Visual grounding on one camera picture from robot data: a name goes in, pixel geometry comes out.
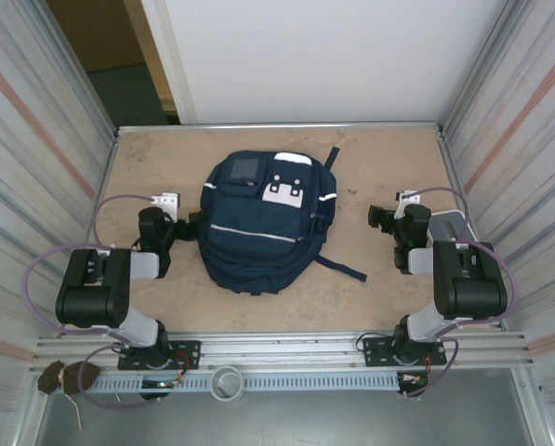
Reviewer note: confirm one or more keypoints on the small electronics board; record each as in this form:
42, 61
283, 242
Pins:
158, 384
414, 378

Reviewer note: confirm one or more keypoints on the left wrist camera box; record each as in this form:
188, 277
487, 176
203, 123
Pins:
166, 200

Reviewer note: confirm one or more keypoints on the aluminium table edge bar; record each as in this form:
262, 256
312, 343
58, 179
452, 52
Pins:
212, 126

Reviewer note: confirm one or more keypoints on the navy blue backpack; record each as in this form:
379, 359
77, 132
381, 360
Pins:
254, 260

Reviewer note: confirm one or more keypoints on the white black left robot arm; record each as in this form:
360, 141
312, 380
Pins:
91, 297

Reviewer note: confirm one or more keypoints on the brown cloth bundle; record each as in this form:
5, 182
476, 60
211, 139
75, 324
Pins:
79, 376

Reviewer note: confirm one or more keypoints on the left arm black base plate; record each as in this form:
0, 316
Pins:
188, 350

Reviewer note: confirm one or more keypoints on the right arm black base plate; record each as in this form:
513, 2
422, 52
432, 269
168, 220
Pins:
374, 348

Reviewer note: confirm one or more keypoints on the white grey box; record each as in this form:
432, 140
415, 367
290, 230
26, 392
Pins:
444, 223

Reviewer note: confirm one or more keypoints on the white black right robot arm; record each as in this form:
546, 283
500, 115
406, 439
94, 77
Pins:
472, 288

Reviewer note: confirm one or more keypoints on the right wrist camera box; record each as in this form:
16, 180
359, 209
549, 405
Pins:
408, 199

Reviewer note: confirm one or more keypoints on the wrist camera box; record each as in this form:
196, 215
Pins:
166, 200
408, 199

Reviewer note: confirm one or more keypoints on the brown wooden door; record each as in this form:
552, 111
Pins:
96, 32

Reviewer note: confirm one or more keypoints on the aluminium mounting rail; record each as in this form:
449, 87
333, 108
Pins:
281, 346

